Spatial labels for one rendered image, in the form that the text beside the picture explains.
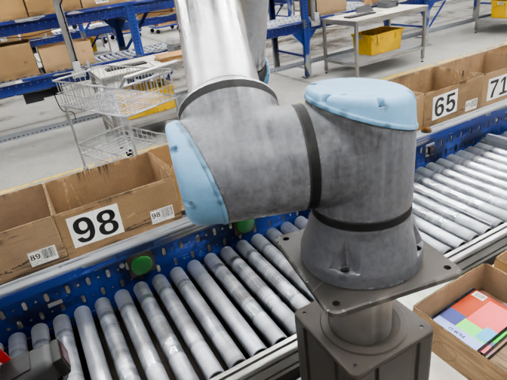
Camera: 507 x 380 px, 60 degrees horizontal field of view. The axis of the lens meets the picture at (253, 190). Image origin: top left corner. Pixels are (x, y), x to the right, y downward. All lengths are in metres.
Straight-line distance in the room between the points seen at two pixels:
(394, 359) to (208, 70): 0.54
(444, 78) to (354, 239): 1.97
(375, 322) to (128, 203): 0.96
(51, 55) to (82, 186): 4.00
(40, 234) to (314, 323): 0.94
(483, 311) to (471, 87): 1.29
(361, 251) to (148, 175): 1.27
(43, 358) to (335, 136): 0.63
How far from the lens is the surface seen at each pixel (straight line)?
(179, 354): 1.28
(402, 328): 0.83
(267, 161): 0.55
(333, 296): 0.65
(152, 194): 1.51
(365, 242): 0.64
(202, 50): 0.68
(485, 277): 1.41
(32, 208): 1.77
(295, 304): 1.37
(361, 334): 0.78
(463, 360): 1.18
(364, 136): 0.57
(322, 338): 0.81
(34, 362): 0.91
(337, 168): 0.57
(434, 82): 2.59
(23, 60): 5.64
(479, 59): 2.85
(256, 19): 1.23
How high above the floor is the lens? 1.66
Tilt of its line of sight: 28 degrees down
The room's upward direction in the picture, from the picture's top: 8 degrees counter-clockwise
